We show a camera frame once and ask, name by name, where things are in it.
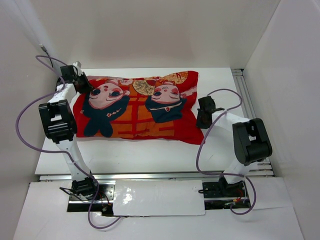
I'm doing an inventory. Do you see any pink red printed pillowcase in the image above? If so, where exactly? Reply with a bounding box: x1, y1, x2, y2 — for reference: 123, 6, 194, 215
73, 70, 204, 145

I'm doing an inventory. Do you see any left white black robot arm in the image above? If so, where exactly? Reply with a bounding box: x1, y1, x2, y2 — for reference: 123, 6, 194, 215
38, 61, 99, 200

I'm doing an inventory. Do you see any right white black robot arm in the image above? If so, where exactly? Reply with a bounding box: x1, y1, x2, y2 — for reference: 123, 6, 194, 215
196, 96, 273, 196

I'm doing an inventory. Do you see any white cover plate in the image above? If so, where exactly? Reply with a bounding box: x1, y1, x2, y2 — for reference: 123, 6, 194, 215
112, 180, 206, 217

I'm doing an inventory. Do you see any small wall cable plug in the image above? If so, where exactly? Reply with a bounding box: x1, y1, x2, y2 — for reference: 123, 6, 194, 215
39, 44, 54, 68

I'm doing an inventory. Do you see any aluminium rail front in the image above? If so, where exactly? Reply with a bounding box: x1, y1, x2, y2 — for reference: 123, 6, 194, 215
38, 171, 226, 182

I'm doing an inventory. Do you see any aluminium rail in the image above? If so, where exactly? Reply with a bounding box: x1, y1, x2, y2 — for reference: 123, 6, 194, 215
231, 68, 274, 177
38, 171, 226, 182

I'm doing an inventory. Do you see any aluminium rail right side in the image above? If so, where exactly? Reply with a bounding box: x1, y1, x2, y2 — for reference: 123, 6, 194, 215
231, 68, 274, 177

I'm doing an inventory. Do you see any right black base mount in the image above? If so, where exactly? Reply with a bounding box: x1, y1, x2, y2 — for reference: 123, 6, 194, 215
198, 177, 251, 210

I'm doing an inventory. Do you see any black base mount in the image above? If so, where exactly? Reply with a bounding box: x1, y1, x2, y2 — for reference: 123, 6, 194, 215
198, 177, 251, 210
59, 180, 116, 217

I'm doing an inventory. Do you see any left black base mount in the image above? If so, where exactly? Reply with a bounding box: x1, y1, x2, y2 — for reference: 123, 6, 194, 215
59, 180, 116, 217

